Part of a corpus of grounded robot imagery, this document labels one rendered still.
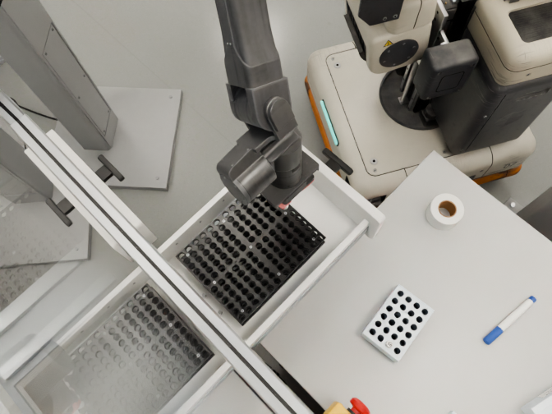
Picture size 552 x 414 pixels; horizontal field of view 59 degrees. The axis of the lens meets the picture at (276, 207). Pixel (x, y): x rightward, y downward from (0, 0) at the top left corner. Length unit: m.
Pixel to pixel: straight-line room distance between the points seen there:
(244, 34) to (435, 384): 0.74
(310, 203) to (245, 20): 0.48
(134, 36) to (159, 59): 0.18
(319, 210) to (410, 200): 0.22
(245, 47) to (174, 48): 1.71
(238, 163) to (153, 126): 1.44
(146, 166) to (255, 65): 1.42
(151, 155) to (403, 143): 0.98
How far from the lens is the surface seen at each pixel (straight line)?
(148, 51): 2.35
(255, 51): 0.64
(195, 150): 2.03
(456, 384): 1.06
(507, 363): 1.10
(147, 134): 2.08
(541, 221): 1.59
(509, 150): 1.83
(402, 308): 1.05
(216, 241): 0.93
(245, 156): 0.66
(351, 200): 0.93
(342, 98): 1.78
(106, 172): 1.02
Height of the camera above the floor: 1.78
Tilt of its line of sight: 70 degrees down
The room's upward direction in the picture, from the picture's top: 6 degrees counter-clockwise
